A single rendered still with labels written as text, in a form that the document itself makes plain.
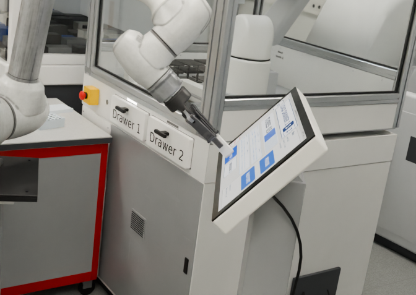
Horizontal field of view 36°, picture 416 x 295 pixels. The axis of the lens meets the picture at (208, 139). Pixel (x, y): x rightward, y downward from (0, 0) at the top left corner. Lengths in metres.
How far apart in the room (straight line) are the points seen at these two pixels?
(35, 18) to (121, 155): 0.78
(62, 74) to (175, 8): 1.63
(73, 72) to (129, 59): 1.60
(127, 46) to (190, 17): 0.18
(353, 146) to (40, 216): 1.28
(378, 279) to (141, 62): 2.21
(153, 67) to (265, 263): 0.60
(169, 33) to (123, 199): 1.12
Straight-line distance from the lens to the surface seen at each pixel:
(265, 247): 1.73
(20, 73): 2.22
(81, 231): 2.83
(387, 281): 3.61
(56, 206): 2.73
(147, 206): 2.53
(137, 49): 1.75
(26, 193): 2.04
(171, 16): 1.76
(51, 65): 3.29
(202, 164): 2.18
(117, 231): 2.79
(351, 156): 2.62
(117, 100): 2.66
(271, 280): 1.78
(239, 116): 2.18
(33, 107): 2.25
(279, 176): 1.46
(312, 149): 1.45
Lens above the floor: 1.57
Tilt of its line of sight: 17 degrees down
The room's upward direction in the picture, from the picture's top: 8 degrees clockwise
